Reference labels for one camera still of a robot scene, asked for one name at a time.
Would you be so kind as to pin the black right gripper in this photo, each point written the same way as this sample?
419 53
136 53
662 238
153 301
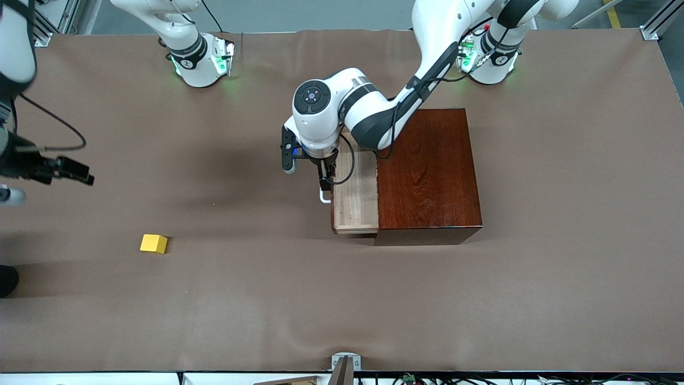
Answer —
24 163

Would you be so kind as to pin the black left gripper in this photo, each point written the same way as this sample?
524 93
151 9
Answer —
325 162

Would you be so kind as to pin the yellow block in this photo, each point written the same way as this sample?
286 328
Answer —
154 244

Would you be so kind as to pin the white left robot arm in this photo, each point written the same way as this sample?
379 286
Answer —
438 32

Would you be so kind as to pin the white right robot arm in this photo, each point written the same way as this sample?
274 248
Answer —
195 59

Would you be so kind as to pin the dark wooden cabinet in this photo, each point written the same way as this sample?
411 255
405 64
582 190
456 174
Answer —
427 176

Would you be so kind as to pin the black round object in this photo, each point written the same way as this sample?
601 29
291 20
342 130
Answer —
6 280

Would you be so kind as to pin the brown table cloth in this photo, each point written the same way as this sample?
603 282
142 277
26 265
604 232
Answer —
214 310

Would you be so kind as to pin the brown board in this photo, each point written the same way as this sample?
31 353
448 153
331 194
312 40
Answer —
291 381

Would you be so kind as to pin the green connector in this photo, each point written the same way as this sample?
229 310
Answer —
410 378

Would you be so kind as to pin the aluminium frame profile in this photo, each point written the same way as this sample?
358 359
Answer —
72 16
44 32
662 18

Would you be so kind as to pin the small metal bracket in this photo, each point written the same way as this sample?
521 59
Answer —
346 357

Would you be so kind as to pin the grey stand post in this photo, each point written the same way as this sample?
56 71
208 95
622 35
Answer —
342 374

